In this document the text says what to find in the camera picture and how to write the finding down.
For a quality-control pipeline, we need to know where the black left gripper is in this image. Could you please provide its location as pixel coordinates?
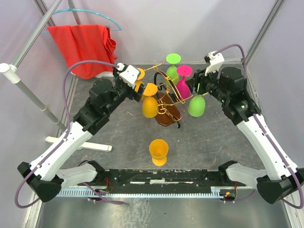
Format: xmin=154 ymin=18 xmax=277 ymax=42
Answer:
xmin=104 ymin=66 xmax=148 ymax=115

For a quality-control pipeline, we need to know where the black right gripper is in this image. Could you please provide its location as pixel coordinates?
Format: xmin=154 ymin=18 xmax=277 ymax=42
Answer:
xmin=184 ymin=64 xmax=228 ymax=103

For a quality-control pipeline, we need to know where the yellow plastic wine glass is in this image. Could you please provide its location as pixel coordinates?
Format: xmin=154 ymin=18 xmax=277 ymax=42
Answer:
xmin=134 ymin=68 xmax=145 ymax=92

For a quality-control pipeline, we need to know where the pink plastic wine glass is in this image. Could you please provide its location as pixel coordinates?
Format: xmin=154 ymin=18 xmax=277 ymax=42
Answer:
xmin=176 ymin=65 xmax=192 ymax=99

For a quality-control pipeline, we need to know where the green plastic wine glass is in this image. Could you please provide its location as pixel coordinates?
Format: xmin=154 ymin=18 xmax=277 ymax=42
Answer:
xmin=166 ymin=53 xmax=181 ymax=85

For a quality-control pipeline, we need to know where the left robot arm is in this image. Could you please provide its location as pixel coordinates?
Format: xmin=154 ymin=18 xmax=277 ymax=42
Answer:
xmin=18 ymin=78 xmax=145 ymax=202

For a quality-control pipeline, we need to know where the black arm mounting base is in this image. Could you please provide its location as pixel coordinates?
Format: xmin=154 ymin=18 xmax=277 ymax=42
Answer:
xmin=88 ymin=169 xmax=244 ymax=194

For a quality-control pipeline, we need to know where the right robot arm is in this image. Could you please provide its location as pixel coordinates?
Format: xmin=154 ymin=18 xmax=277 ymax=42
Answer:
xmin=190 ymin=67 xmax=304 ymax=209

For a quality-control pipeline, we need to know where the white drying rack stand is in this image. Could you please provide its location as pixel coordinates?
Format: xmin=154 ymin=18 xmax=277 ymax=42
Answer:
xmin=0 ymin=0 xmax=114 ymax=152

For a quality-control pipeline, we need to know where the red cloth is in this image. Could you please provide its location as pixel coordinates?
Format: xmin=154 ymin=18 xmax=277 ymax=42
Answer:
xmin=47 ymin=25 xmax=117 ymax=67

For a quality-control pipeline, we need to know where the gold wire wine glass rack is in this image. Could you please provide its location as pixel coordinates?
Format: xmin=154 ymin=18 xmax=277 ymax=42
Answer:
xmin=144 ymin=59 xmax=194 ymax=128

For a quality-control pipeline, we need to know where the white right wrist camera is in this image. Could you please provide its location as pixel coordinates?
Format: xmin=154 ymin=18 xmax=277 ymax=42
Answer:
xmin=204 ymin=51 xmax=225 ymax=76

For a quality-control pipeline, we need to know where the aluminium frame post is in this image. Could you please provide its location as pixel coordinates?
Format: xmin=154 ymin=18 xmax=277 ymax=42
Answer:
xmin=245 ymin=0 xmax=285 ymax=66

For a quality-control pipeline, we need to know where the aluminium rail beam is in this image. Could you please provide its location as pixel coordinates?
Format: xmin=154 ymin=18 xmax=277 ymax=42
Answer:
xmin=57 ymin=168 xmax=295 ymax=190

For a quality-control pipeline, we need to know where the teal wire hanger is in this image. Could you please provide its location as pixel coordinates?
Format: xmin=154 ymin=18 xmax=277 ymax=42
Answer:
xmin=53 ymin=8 xmax=123 ymax=31

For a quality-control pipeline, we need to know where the white slotted cable duct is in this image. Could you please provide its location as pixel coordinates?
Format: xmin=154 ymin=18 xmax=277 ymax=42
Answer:
xmin=57 ymin=187 xmax=224 ymax=198

